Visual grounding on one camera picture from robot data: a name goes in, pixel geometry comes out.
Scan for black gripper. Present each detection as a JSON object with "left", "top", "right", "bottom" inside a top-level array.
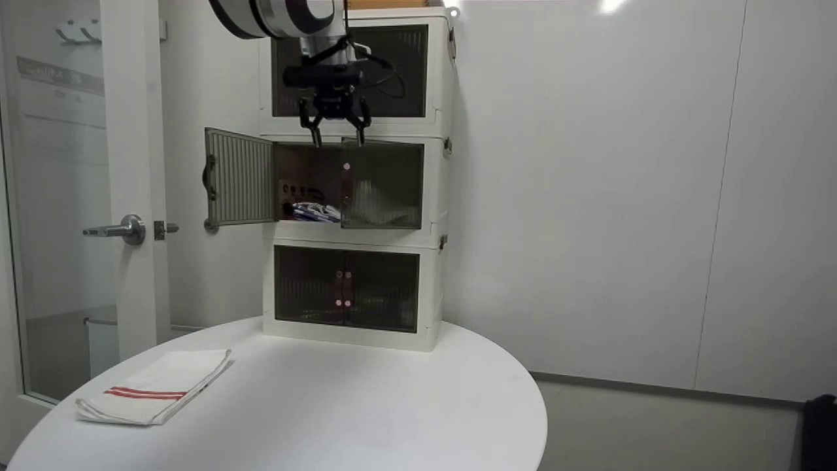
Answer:
[{"left": 297, "top": 84, "right": 373, "bottom": 149}]

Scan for ribbed grey cabinet door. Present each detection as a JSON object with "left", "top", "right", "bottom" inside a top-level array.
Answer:
[{"left": 340, "top": 141, "right": 428, "bottom": 234}]

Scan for white slatted bin frame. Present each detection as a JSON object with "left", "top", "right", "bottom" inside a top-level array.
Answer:
[{"left": 200, "top": 126, "right": 276, "bottom": 235}]

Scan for white three-tier storage cabinet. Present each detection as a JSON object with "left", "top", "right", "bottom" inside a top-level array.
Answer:
[{"left": 257, "top": 9, "right": 458, "bottom": 354}]

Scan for white towel with red stripes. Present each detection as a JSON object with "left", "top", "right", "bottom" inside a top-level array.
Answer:
[{"left": 74, "top": 349, "right": 234, "bottom": 430}]

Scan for blue plaid cloth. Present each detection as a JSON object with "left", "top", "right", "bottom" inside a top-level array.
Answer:
[{"left": 291, "top": 200, "right": 344, "bottom": 226}]

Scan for cardboard box with black label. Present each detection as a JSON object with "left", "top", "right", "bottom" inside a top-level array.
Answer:
[{"left": 348, "top": 0, "right": 438, "bottom": 14}]

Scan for silver door lock turn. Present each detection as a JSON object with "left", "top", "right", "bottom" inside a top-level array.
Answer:
[{"left": 152, "top": 218, "right": 183, "bottom": 244}]

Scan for white room door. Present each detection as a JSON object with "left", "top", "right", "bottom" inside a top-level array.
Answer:
[{"left": 0, "top": 0, "right": 174, "bottom": 466}]

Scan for white coat hooks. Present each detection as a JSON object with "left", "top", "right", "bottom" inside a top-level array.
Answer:
[{"left": 54, "top": 19, "right": 105, "bottom": 48}]

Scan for black bag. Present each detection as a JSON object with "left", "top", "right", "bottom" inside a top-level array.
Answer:
[{"left": 798, "top": 393, "right": 837, "bottom": 471}]

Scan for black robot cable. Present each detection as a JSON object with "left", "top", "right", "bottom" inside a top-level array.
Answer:
[{"left": 344, "top": 31, "right": 408, "bottom": 101}]

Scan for silver door lever handle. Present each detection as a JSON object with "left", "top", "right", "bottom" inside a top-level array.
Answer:
[{"left": 81, "top": 213, "right": 148, "bottom": 248}]

